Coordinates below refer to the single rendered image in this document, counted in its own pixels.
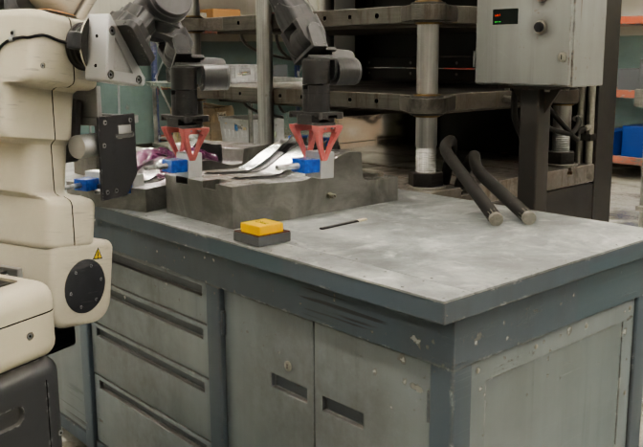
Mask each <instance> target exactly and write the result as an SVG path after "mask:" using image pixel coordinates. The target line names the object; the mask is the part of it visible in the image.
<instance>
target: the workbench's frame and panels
mask: <svg viewBox="0 0 643 447"><path fill-rule="evenodd" d="M94 238H101V239H106V240H108V241H109V242H110V243H111V244H112V268H111V289H110V303H109V306H108V308H107V310H106V312H105V314H104V315H103V316H102V317H101V318H100V319H99V320H97V321H96V322H93V323H89V324H81V325H76V326H74V328H75V332H76V343H75V344H74V345H73V346H69V347H67V348H64V349H62V350H60V351H58V352H55V353H53V354H50V355H47V356H49V357H50V358H52V359H53V360H54V362H55V364H56V368H57V379H58V393H59V408H60V421H61V427H62V428H64V429H65V430H66V431H68V432H69V433H70V434H72V435H73V436H75V437H76V438H77V439H79V440H80V441H81V442H83V443H84V444H85V445H87V447H639V434H640V420H641V406H642V392H643V241H642V242H639V243H636V244H633V245H630V246H627V247H624V248H621V249H618V250H614V251H611V252H608V253H605V254H602V255H600V256H596V257H591V258H588V259H585V260H582V261H578V262H575V263H572V264H569V265H567V266H563V267H560V268H557V269H554V270H551V271H548V272H544V273H541V274H538V275H536V276H533V277H530V278H526V279H521V280H518V281H515V282H511V283H508V284H505V285H502V286H500V287H497V288H493V289H490V290H487V291H484V292H481V293H478V294H474V295H472V296H469V297H466V298H463V299H459V300H456V301H453V302H448V303H445V304H444V303H440V302H434V301H430V300H427V299H423V298H420V297H416V296H414V295H410V294H407V293H403V292H400V291H396V290H393V289H389V288H386V287H383V286H379V285H376V284H372V283H369V282H365V281H362V280H358V279H353V278H349V277H346V276H342V275H339V274H335V273H332V272H328V271H325V270H322V269H319V268H315V267H312V266H308V265H304V264H301V263H297V262H294V261H291V260H288V259H284V258H281V257H275V256H271V255H267V254H264V253H260V252H258V251H254V250H251V249H247V248H244V247H240V246H237V245H233V244H231V243H227V242H223V241H220V240H216V239H213V238H209V237H206V236H202V235H197V234H194V233H190V232H186V231H183V230H179V229H176V228H172V227H169V226H166V225H163V224H159V223H156V222H152V221H149V220H145V219H141V218H139V217H135V216H132V215H128V214H125V213H121V212H115V211H112V210H108V209H105V208H102V207H96V206H95V215H94Z"/></svg>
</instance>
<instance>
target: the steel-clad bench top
mask: <svg viewBox="0 0 643 447"><path fill-rule="evenodd" d="M494 205H495V207H496V208H497V209H498V211H499V212H500V214H501V215H502V216H503V222H502V223H501V224H500V225H499V226H492V225H491V223H490V222H489V221H488V219H487V218H486V217H485V215H484V214H483V212H482V211H481V210H480V208H479V207H478V206H477V204H476V202H475V201H473V200H466V199H460V198H454V197H448V196H442V195H436V194H430V193H424V192H418V191H412V190H400V189H398V198H397V200H395V201H390V202H385V203H379V204H374V205H368V206H363V207H358V208H352V209H347V210H341V211H336V212H326V213H321V214H315V215H310V216H305V217H299V218H294V219H288V220H282V221H279V222H282V223H283V229H284V230H288V231H290V232H291V241H287V242H282V243H278V244H273V245H268V246H263V247H256V246H252V245H248V244H245V243H241V242H238V241H234V240H233V231H235V230H240V229H241V228H240V229H234V230H233V229H229V228H225V227H221V226H217V225H213V224H210V223H207V222H203V221H199V220H195V219H191V218H187V217H184V216H181V215H177V214H173V213H169V212H166V208H164V209H160V210H157V211H152V212H135V211H128V210H119V209H111V208H105V209H108V210H112V211H115V212H121V213H125V214H128V215H132V216H135V217H139V218H141V219H145V220H149V221H152V222H156V223H159V224H163V225H166V226H169V227H172V228H176V229H179V230H183V231H186V232H190V233H194V234H197V235H202V236H206V237H209V238H213V239H216V240H220V241H223V242H227V243H231V244H233V245H237V246H240V247H244V248H247V249H251V250H254V251H258V252H260V253H264V254H267V255H271V256H275V257H281V258H284V259H288V260H291V261H294V262H297V263H301V264H304V265H308V266H312V267H315V268H319V269H322V270H325V271H328V272H332V273H335V274H339V275H342V276H346V277H349V278H353V279H358V280H362V281H365V282H369V283H372V284H376V285H379V286H383V287H386V288H389V289H393V290H396V291H400V292H403V293H407V294H410V295H414V296H416V297H420V298H423V299H427V300H430V301H434V302H440V303H444V304H445V303H448V302H453V301H456V300H459V299H463V298H466V297H469V296H472V295H474V294H478V293H481V292H484V291H487V290H490V289H493V288H497V287H500V286H502V285H505V284H508V283H511V282H515V281H518V280H521V279H526V278H530V277H533V276H536V275H538V274H541V273H544V272H548V271H551V270H554V269H557V268H560V267H563V266H567V265H569V264H572V263H575V262H578V261H582V260H585V259H588V258H591V257H596V256H600V255H602V254H605V253H608V252H611V251H614V250H618V249H621V248H624V247H627V246H630V245H633V244H636V243H639V242H642V241H643V228H641V227H634V226H629V225H623V224H617V223H610V222H605V221H599V220H592V219H586V218H581V217H575V216H568V215H562V214H556V213H550V212H539V211H532V210H531V211H532V212H533V213H534V214H535V215H536V221H535V222H534V223H533V224H531V225H526V224H524V223H523V222H522V221H521V220H520V219H519V218H518V217H517V216H516V215H515V214H513V213H512V212H511V211H510V210H509V209H508V208H507V207H506V206H502V205H497V204H494ZM361 218H367V220H365V221H361V222H356V223H351V224H347V225H342V226H339V227H334V228H329V229H325V230H320V227H325V226H330V225H334V224H339V223H344V222H347V221H352V220H356V219H361Z"/></svg>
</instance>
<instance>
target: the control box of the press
mask: <svg viewBox="0 0 643 447"><path fill-rule="evenodd" d="M606 15H607V0H477V48H476V50H475V51H474V55H473V67H476V84H483V85H498V86H499V88H503V90H504V91H509V88H510V91H512V94H511V118H512V122H513V125H514V127H515V129H516V132H517V134H518V136H519V138H520V147H519V173H518V199H519V200H520V201H521V202H522V203H523V204H524V205H525V206H526V207H528V208H529V209H530V210H532V211H539V212H546V191H547V169H548V147H549V125H550V105H551V104H552V102H553V101H554V100H555V99H556V97H557V96H558V94H559V93H560V91H561V90H562V89H564V91H569V89H570V88H575V87H584V86H600V85H602V84H603V67H604V50H605V32H606ZM518 99H519V101H520V103H521V121H519V117H518Z"/></svg>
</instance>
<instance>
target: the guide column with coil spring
mask: <svg viewBox="0 0 643 447"><path fill-rule="evenodd" d="M255 19H256V65H257V112H258V143H259V144H268V145H269V146H270V145H274V144H275V139H274V83H273V27H272V6H271V4H270V2H269V0H255Z"/></svg>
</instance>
